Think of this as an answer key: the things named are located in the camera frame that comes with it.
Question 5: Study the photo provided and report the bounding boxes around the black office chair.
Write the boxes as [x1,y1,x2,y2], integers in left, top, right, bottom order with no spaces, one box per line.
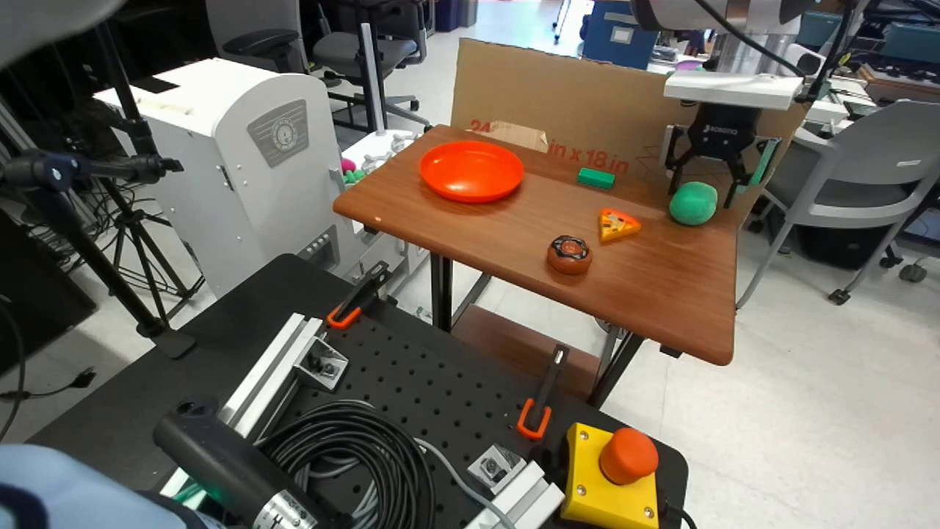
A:
[202,0,435,133]

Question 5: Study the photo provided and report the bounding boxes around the pizza slice toy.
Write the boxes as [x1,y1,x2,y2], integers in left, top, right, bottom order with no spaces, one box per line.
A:
[596,205,643,248]

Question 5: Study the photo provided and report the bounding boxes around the black camera on tripod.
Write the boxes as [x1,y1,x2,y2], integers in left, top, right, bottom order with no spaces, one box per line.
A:
[0,147,188,194]

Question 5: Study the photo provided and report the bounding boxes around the white machine cabinet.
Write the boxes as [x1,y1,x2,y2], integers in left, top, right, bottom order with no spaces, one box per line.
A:
[91,57,411,304]

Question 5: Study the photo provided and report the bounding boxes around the coiled black cable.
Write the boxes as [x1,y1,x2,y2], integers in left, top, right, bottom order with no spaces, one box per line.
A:
[255,397,442,529]

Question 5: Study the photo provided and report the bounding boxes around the yellow emergency stop button box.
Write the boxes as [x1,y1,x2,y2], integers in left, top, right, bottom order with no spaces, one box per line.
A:
[559,421,665,529]

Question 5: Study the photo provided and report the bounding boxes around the brown small bowl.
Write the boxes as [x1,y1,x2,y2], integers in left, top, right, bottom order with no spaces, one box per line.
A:
[545,232,596,279]

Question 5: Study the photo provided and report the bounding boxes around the blue box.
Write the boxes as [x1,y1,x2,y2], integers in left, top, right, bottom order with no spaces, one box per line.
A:
[580,0,675,75]

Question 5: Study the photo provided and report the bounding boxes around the green plush ball toy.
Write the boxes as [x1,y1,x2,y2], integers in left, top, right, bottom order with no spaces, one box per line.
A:
[668,180,724,230]

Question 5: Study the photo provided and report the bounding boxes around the wooden table with black legs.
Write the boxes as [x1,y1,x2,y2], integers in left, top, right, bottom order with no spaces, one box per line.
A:
[333,123,740,413]

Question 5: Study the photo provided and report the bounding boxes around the black floor cable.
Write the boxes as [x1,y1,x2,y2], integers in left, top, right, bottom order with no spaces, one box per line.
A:
[0,291,101,445]

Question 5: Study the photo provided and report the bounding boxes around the grey plastic chair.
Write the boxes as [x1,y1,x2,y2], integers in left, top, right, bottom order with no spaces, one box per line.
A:
[736,98,940,313]

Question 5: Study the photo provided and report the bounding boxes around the orange plastic plate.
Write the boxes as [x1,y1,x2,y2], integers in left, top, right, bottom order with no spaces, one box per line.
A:
[418,139,529,210]

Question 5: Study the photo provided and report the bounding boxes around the thin grey cable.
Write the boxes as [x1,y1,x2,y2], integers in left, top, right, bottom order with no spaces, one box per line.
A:
[415,436,523,529]

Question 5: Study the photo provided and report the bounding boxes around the brown cardboard sheet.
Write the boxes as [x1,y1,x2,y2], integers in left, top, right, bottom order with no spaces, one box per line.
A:
[449,35,813,232]

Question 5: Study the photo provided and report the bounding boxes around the short aluminium extrusion rail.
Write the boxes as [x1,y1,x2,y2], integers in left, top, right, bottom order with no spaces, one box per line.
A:
[462,445,570,529]

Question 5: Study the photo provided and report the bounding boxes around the small green block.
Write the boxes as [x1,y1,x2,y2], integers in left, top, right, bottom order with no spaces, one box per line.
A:
[573,164,621,194]

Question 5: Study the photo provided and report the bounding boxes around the black cylindrical handle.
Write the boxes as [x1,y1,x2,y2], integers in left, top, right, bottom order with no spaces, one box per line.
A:
[150,402,323,529]

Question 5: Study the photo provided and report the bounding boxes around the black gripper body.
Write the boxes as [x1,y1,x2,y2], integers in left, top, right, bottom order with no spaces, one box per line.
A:
[681,103,768,164]

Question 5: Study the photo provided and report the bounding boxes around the orange black clamp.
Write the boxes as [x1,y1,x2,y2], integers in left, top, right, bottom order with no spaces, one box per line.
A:
[515,345,573,445]
[323,260,393,335]

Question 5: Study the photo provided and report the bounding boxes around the black tripod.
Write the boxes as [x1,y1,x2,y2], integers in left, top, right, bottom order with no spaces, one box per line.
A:
[0,19,210,342]

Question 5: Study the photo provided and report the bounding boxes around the grey metal pole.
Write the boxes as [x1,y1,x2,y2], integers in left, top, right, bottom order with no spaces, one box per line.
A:
[357,20,392,135]

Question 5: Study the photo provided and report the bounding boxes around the long aluminium extrusion rail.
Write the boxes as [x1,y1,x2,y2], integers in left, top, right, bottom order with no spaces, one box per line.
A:
[158,313,354,504]

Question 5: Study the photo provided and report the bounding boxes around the black perforated breadboard table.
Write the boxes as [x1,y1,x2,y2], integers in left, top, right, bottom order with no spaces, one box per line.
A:
[32,252,693,529]

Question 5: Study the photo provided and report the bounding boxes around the white container with toys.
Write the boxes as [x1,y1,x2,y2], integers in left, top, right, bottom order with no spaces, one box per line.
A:
[336,128,420,192]

